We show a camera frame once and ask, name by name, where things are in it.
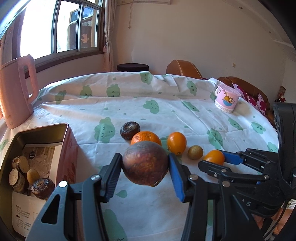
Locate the small orange citrus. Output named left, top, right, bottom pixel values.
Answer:
left=203, top=150, right=225, bottom=165

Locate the small green-brown longan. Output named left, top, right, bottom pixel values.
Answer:
left=187, top=145, right=204, bottom=160

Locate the smooth oval orange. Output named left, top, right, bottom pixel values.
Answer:
left=166, top=132, right=187, bottom=156

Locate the purple passion fruit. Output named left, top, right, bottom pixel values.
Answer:
left=122, top=141, right=169, bottom=187

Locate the large wrinkled mandarin orange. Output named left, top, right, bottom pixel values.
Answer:
left=130, top=131, right=162, bottom=146

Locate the pink metal tin box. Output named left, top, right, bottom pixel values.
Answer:
left=1, top=123, right=78, bottom=240

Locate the printed paper leaflet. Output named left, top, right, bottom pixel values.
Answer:
left=9, top=143, right=62, bottom=237

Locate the floral pink cushion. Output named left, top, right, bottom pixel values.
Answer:
left=233, top=83, right=267, bottom=114

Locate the pink cartoon cup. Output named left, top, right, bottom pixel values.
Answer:
left=214, top=83, right=241, bottom=113

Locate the brown leather sofa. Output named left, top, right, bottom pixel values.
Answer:
left=218, top=76, right=275, bottom=126

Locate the white cloud-print tablecloth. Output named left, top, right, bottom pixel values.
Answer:
left=1, top=73, right=278, bottom=240

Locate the brown leather chair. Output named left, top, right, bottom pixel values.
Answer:
left=166, top=60, right=203, bottom=79

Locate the pink electric kettle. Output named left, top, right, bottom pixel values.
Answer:
left=1, top=55, right=39, bottom=129

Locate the dark round stool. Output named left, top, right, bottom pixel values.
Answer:
left=116, top=63, right=149, bottom=72

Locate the right pink curtain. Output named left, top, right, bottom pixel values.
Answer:
left=104, top=0, right=117, bottom=72

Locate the brown framed window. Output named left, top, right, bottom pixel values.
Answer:
left=5, top=1, right=105, bottom=72

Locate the white wall air conditioner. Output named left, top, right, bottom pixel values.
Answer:
left=133, top=0, right=171, bottom=4

